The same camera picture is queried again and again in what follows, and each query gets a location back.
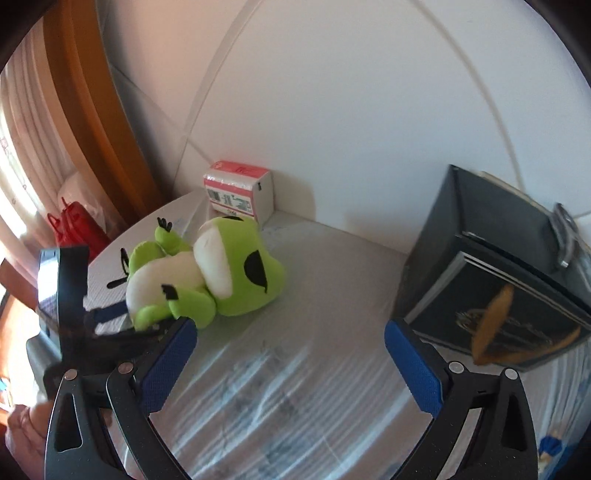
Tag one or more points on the person's left hand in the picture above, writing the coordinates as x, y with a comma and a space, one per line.
27, 434

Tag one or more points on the large green frog plush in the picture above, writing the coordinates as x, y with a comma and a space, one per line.
231, 258

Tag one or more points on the pale curtain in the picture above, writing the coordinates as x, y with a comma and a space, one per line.
27, 138

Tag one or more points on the pink tissue pack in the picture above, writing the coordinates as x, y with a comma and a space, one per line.
235, 194

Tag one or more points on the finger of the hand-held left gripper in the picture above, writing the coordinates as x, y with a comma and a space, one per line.
71, 286
120, 339

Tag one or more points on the black coffee box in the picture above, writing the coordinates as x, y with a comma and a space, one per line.
485, 221

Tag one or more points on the wooden door frame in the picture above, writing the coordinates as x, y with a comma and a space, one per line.
92, 92

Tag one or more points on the white plastic bag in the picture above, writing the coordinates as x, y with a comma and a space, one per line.
78, 184

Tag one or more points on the red bag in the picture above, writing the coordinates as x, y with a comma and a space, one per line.
76, 226

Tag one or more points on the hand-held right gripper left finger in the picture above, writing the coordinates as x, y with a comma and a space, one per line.
166, 364

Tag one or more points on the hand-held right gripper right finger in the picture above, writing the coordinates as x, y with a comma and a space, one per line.
415, 369

